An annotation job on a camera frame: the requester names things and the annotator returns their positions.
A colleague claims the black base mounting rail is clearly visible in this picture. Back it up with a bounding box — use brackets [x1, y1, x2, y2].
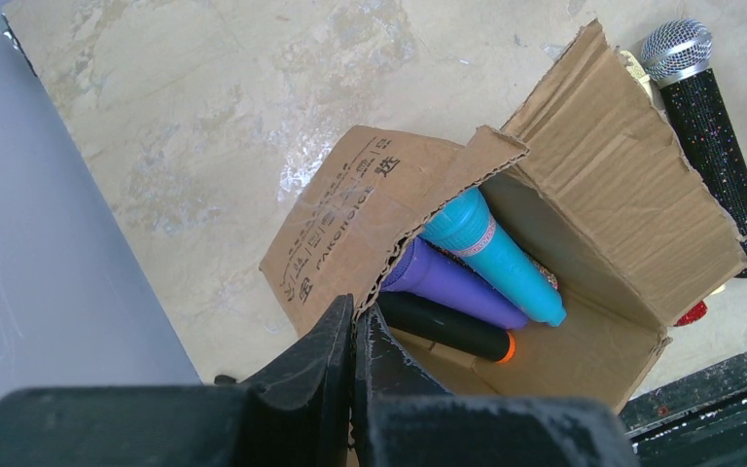
[620, 351, 747, 466]

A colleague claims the brown cardboard box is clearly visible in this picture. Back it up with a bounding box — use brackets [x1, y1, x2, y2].
[260, 21, 747, 411]

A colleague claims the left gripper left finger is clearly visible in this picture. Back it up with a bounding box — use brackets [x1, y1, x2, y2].
[0, 296, 353, 466]

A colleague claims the teal microphone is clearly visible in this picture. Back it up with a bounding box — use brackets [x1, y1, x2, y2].
[420, 188, 566, 327]

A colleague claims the multicolour glitter microphone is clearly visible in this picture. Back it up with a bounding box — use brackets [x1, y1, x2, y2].
[524, 252, 558, 290]

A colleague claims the black orange-tipped microphone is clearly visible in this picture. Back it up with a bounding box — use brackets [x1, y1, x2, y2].
[376, 292, 516, 364]

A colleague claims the red glitter microphone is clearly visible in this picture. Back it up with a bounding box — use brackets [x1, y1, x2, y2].
[674, 301, 708, 327]

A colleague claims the purple microphone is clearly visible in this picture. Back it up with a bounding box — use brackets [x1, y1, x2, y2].
[380, 238, 529, 330]

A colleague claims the black glitter microphone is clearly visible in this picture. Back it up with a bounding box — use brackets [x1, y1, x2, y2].
[640, 18, 747, 278]

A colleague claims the cream microphone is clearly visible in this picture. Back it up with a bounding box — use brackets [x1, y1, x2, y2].
[618, 50, 654, 100]

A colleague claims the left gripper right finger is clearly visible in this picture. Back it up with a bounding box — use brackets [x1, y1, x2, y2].
[352, 306, 638, 466]

